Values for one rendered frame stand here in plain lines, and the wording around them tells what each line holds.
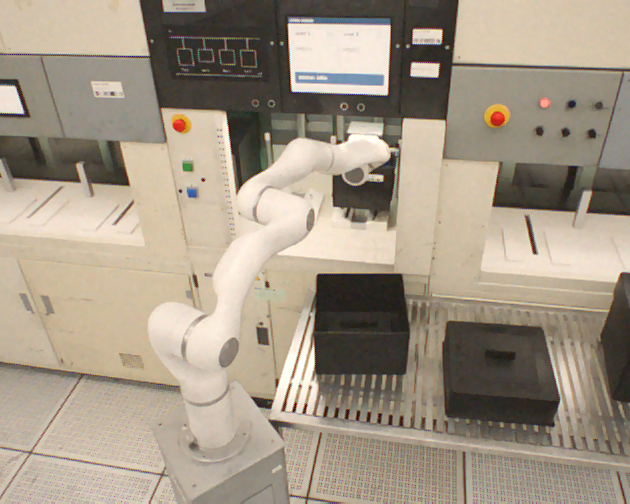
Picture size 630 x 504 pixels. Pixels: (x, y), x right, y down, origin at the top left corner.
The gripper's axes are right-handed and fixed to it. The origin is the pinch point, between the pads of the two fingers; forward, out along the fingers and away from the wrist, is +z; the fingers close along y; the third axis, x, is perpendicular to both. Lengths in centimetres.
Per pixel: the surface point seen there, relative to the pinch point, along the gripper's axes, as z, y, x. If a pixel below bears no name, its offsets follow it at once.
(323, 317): -50, -7, -45
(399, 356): -71, 19, -37
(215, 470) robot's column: -110, -25, -46
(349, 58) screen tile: -30.5, -2.0, 35.8
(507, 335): -59, 50, -35
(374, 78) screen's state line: -30.5, 5.1, 30.4
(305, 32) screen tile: -31, -14, 43
